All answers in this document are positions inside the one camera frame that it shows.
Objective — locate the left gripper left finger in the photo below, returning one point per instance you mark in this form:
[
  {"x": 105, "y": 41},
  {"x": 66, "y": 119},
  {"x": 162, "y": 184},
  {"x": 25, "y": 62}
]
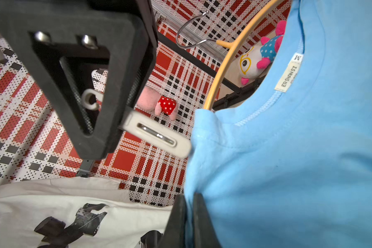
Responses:
[{"x": 174, "y": 234}]

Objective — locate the pink pig plush toy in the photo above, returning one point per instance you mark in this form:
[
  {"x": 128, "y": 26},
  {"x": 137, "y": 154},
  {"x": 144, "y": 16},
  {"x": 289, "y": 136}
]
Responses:
[{"x": 151, "y": 100}]

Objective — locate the black clothes rack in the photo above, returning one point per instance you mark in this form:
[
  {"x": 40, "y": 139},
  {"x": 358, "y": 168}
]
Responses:
[{"x": 239, "y": 93}]

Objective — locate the light blue cloth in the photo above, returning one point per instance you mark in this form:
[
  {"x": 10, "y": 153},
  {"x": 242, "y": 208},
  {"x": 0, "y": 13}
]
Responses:
[{"x": 292, "y": 166}]

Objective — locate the white owl plush toy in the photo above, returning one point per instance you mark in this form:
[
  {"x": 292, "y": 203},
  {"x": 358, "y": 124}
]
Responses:
[{"x": 252, "y": 63}]

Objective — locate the wooden hanger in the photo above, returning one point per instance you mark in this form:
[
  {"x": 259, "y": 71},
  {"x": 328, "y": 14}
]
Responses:
[{"x": 232, "y": 46}]

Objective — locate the black wall hook rail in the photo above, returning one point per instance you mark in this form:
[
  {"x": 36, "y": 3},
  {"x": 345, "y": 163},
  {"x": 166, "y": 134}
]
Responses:
[{"x": 85, "y": 168}]

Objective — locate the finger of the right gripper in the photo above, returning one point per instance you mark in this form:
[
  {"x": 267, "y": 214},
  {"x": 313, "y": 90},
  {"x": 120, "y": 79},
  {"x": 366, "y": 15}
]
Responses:
[{"x": 91, "y": 59}]

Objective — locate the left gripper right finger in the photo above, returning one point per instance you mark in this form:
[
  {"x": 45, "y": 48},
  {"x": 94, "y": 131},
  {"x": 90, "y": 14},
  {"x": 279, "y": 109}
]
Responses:
[{"x": 204, "y": 235}]

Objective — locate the white printed t-shirt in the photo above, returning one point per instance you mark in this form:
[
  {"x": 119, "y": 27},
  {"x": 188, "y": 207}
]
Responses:
[{"x": 96, "y": 211}]

